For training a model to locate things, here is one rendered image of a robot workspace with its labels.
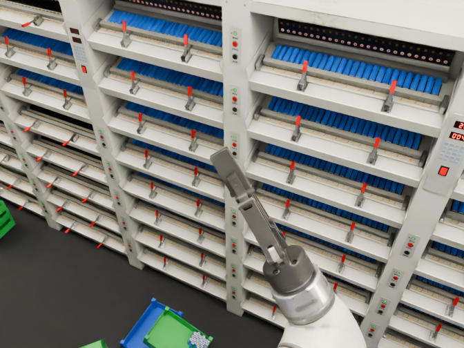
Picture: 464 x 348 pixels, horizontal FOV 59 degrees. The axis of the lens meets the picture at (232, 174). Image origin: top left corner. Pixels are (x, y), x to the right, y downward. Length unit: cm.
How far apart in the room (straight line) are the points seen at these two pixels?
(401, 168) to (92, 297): 193
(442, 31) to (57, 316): 234
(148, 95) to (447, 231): 121
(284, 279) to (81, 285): 221
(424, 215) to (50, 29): 159
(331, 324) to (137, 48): 125
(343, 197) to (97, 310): 164
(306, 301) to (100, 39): 136
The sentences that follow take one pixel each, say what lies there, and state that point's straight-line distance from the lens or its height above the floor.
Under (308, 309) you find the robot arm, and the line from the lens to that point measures 67.
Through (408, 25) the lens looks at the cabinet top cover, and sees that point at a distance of 121.
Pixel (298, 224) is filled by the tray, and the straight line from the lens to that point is 172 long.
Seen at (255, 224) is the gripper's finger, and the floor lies 173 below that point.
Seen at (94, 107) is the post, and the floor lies 118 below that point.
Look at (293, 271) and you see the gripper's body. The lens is 65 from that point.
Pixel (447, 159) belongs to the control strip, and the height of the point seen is 141.
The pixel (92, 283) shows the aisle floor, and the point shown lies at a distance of 276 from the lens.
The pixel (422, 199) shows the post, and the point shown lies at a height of 123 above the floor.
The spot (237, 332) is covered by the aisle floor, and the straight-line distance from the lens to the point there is 246.
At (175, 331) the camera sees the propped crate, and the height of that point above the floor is 7.
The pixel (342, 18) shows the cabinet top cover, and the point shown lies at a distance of 123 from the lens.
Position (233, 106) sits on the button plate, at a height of 139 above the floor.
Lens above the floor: 218
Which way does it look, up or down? 41 degrees down
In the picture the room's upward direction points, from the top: straight up
